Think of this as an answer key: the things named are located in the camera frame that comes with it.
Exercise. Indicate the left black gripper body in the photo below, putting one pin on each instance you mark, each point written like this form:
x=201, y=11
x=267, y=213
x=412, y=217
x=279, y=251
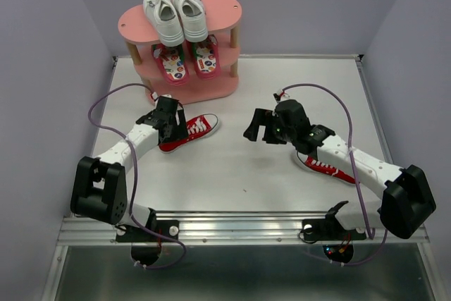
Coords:
x=175, y=125

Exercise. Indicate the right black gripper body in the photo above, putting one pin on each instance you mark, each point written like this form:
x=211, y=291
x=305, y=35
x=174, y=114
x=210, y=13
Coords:
x=289, y=134

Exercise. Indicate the red canvas sneaker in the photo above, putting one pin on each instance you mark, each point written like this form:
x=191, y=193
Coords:
x=308, y=163
x=201, y=126

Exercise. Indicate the pink patterned flip-flop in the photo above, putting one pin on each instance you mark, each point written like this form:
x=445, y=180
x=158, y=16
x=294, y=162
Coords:
x=171, y=63
x=205, y=57

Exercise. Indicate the white sneaker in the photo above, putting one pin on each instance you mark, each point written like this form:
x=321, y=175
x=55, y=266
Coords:
x=164, y=19
x=192, y=16

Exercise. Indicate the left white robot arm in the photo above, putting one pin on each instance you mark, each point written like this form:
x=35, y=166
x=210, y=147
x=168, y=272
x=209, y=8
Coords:
x=105, y=186

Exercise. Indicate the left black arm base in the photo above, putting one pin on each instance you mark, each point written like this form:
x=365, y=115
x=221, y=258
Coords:
x=147, y=250

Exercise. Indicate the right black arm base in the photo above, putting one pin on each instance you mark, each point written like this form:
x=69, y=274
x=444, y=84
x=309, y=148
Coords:
x=329, y=229

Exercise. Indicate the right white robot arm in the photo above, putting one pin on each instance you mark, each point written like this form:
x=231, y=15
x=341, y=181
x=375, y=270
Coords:
x=405, y=199

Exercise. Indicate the pink three-tier shoe shelf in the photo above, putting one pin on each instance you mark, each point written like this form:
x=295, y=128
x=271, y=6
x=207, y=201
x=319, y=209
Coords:
x=223, y=21

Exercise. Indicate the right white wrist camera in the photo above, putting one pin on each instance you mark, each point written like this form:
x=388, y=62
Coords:
x=280, y=96

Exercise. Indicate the aluminium front rail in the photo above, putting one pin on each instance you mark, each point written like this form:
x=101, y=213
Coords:
x=198, y=229

